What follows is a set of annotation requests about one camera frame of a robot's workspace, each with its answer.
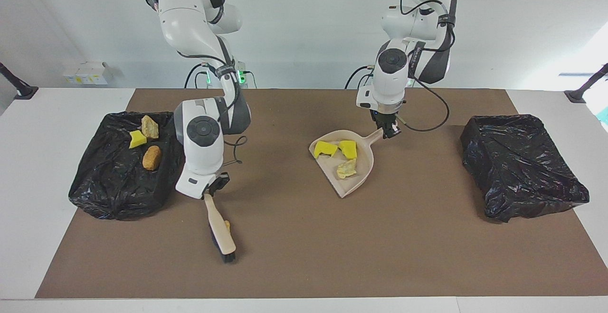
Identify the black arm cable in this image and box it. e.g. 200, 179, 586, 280
398, 0, 451, 132
177, 52, 248, 166

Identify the black bag lined trash bin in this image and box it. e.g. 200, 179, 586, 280
68, 111, 188, 221
460, 114, 590, 223

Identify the large beige foam chunk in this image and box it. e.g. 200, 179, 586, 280
141, 115, 160, 139

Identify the black right base cable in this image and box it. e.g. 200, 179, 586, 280
184, 64, 209, 89

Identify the black camera stand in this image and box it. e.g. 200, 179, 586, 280
0, 62, 38, 100
564, 64, 608, 104

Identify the brown table mat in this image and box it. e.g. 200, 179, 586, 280
36, 88, 608, 299

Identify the pale beige foam chunk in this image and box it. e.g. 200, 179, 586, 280
337, 159, 357, 180

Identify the beige plastic dustpan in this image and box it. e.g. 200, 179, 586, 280
309, 129, 384, 199

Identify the black base cable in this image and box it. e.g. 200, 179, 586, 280
184, 64, 209, 89
345, 65, 376, 89

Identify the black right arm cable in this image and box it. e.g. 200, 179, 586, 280
177, 52, 248, 166

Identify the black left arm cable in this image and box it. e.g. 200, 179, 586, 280
398, 0, 451, 132

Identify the brown bread roll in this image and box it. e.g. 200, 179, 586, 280
142, 145, 162, 171

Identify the yellow sponge piece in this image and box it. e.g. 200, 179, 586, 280
313, 141, 339, 159
338, 140, 358, 160

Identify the black left base cable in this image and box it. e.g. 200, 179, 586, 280
345, 65, 376, 89

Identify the white wall power box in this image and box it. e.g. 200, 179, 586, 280
63, 61, 113, 85

